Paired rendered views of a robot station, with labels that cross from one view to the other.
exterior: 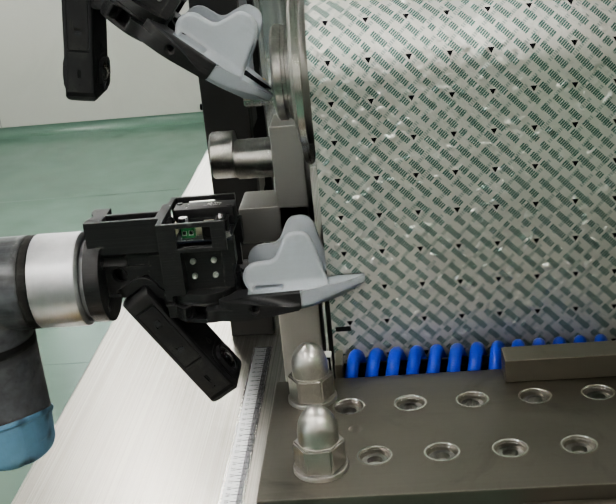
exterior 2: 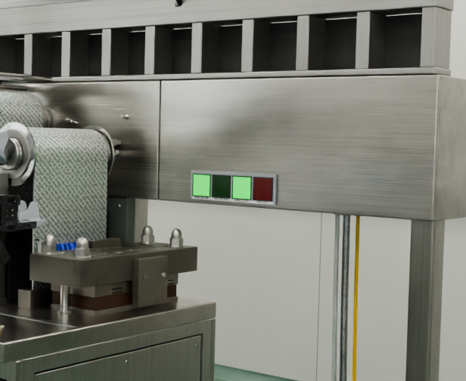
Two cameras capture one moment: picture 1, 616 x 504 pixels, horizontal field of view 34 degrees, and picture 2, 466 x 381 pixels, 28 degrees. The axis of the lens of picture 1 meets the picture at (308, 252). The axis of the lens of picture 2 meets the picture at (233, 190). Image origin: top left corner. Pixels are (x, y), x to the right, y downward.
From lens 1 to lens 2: 1.78 m
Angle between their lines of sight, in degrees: 59
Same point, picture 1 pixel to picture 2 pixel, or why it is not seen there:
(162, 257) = (2, 207)
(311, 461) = (85, 251)
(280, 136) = (2, 177)
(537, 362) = (100, 241)
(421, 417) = not seen: hidden behind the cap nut
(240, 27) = (4, 136)
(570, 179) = (93, 190)
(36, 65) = not seen: outside the picture
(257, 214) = not seen: outside the picture
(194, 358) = (1, 248)
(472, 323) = (69, 237)
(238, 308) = (24, 224)
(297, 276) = (32, 217)
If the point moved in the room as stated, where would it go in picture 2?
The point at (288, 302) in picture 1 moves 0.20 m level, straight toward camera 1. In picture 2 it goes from (33, 224) to (104, 230)
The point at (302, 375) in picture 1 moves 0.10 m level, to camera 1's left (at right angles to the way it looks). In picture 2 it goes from (51, 243) to (19, 246)
